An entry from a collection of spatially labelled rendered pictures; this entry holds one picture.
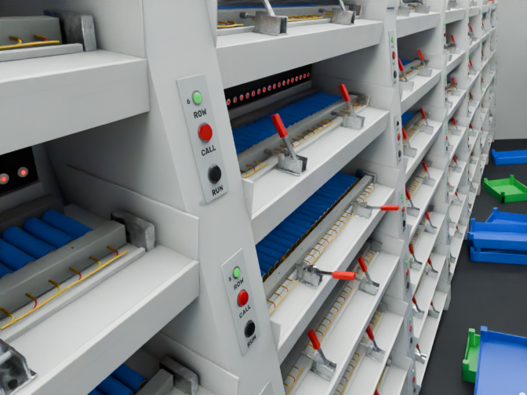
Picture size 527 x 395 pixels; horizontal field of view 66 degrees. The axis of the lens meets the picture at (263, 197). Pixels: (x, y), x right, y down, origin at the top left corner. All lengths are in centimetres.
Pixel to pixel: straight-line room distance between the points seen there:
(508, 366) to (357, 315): 90
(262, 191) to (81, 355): 30
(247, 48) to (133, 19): 16
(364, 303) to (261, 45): 64
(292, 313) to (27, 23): 48
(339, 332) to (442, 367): 97
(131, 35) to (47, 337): 25
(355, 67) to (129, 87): 73
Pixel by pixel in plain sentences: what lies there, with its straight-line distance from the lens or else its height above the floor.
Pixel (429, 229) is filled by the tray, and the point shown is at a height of 50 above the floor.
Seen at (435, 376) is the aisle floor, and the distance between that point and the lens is 178.
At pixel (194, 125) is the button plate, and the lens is 40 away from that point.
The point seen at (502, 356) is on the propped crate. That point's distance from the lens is 175.
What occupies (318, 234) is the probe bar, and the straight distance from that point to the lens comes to 77.
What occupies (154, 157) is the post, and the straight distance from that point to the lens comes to 40.
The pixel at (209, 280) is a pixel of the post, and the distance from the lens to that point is 43.
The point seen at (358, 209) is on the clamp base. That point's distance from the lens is 90.
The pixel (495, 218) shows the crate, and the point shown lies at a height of 1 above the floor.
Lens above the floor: 124
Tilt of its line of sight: 20 degrees down
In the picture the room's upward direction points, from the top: 11 degrees counter-clockwise
